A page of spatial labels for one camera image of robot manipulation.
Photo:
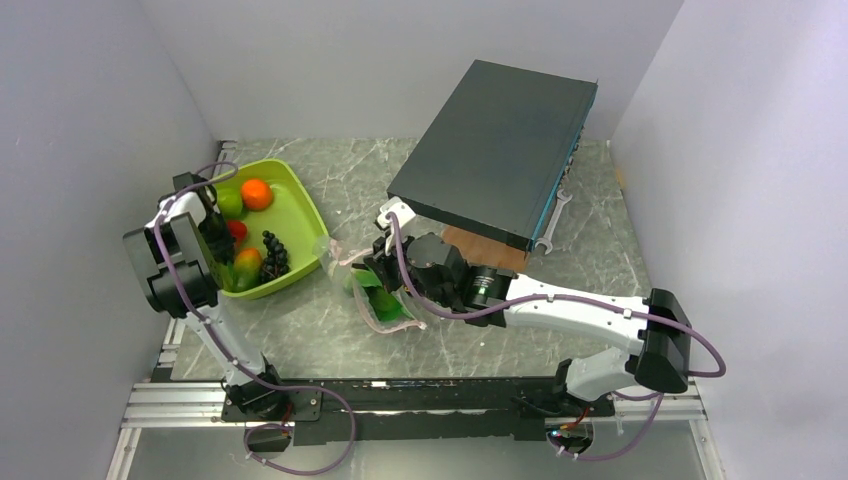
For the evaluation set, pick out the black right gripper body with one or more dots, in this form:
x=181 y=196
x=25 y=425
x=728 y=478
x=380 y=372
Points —
x=391 y=275

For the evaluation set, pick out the aluminium frame rail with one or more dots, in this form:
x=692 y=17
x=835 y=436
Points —
x=161 y=403

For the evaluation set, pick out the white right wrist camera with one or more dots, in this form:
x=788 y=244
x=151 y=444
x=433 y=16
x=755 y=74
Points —
x=403 y=213

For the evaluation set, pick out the silver open end wrench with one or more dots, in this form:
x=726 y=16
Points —
x=545 y=242

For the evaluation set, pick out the brown wooden board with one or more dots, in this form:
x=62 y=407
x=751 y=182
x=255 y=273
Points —
x=482 y=250

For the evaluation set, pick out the black toy grapes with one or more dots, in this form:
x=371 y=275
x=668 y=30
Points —
x=276 y=260

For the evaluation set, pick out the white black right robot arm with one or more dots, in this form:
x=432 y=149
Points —
x=646 y=338

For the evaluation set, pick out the orange green toy mango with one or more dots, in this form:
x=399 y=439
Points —
x=246 y=269

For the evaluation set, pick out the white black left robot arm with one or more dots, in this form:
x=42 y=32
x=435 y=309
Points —
x=179 y=258

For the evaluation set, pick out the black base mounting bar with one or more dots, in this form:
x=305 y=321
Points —
x=520 y=408

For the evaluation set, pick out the orange toy fruit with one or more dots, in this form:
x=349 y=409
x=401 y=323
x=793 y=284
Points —
x=256 y=194

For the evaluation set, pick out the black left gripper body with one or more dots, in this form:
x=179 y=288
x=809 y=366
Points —
x=217 y=235

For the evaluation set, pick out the red toy pepper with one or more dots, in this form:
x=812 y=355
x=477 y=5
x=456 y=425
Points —
x=238 y=230

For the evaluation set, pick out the clear pink zip top bag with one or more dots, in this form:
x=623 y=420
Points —
x=336 y=257

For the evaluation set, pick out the green toy cucumber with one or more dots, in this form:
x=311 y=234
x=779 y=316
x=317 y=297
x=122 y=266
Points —
x=348 y=282

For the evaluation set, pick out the white green toy bok choy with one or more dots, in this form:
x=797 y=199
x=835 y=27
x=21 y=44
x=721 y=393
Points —
x=381 y=306

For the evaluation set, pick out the dark rack server box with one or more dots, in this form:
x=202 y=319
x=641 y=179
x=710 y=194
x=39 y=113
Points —
x=491 y=161

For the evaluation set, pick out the green toy apple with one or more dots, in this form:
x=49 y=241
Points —
x=230 y=203

